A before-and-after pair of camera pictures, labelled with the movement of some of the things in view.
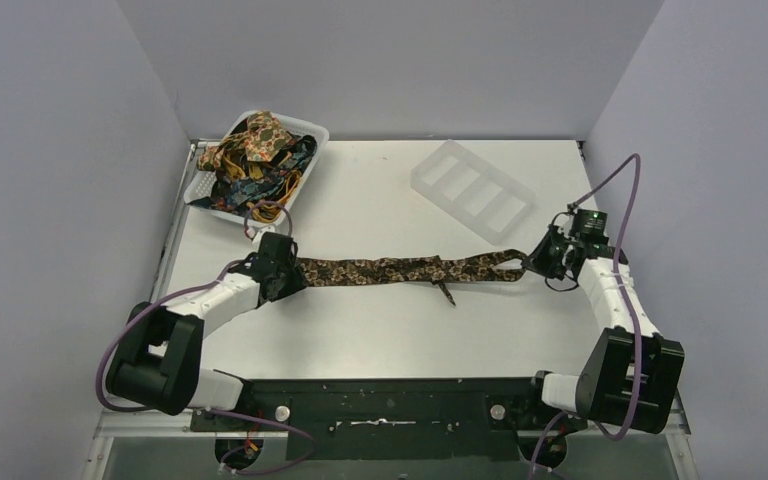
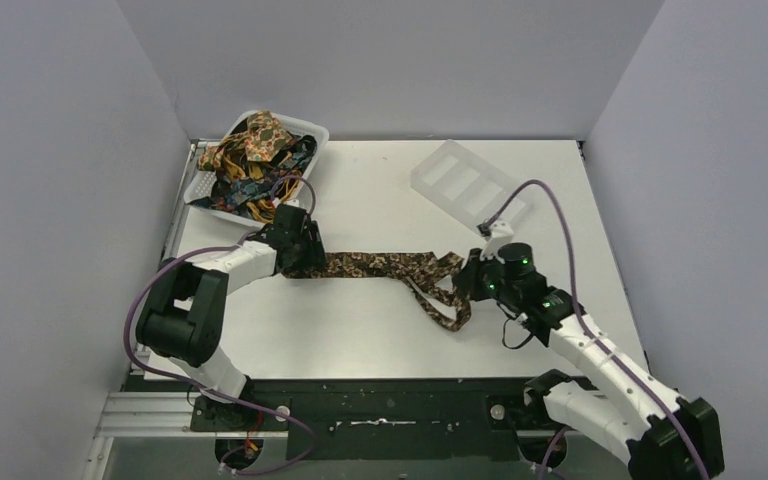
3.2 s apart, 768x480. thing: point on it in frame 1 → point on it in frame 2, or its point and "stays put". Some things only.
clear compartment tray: x=472 y=191 stays put
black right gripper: x=537 y=263 → x=466 y=280
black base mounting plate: x=408 y=418 stays put
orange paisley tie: x=262 y=140 stays put
